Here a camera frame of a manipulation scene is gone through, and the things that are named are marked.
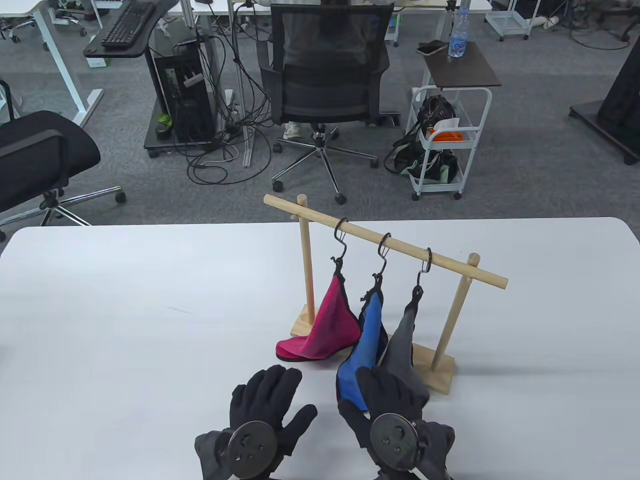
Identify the person's right hand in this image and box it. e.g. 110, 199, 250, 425
337, 366, 431, 450

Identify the person's left hand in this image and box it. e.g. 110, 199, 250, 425
229, 365, 319, 480

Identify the blue hand towel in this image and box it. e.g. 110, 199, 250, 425
336, 280, 389, 410

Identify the grey hand towel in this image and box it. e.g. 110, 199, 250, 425
380, 286, 431, 401

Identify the pink hand towel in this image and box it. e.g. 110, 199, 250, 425
276, 260, 362, 362

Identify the black metal s-hook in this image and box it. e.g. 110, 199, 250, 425
331, 218, 349, 266
416, 247, 433, 292
372, 233, 392, 280

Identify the wooden towel rack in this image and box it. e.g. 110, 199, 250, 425
263, 194, 509, 396

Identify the black green bag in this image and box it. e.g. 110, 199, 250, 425
384, 132, 460, 183

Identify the white rolling cart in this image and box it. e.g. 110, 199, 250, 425
406, 86, 493, 202

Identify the black computer tower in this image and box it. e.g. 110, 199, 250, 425
144, 35, 223, 159
152, 47, 217, 143

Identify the black handbag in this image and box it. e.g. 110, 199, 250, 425
417, 95, 458, 138

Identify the black mesh office chair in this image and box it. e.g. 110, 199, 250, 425
256, 4, 392, 206

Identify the dark brown side table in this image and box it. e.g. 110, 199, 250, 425
422, 41, 502, 91

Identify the black padded office chair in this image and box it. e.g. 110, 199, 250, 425
0, 110, 127, 242

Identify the clear water bottle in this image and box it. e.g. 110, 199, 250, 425
448, 7, 471, 58

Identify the black stand base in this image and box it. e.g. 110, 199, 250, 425
569, 47, 640, 166

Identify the black curved desk top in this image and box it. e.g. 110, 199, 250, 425
83, 0, 181, 59

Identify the white desk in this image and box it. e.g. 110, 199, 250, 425
192, 0, 493, 168
0, 0, 105, 128

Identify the black keyboard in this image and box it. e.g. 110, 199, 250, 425
101, 1, 156, 49

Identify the tangle of black cables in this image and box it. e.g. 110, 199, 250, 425
172, 0, 273, 186

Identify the white wire cart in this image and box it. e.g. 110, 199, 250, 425
484, 0, 532, 42

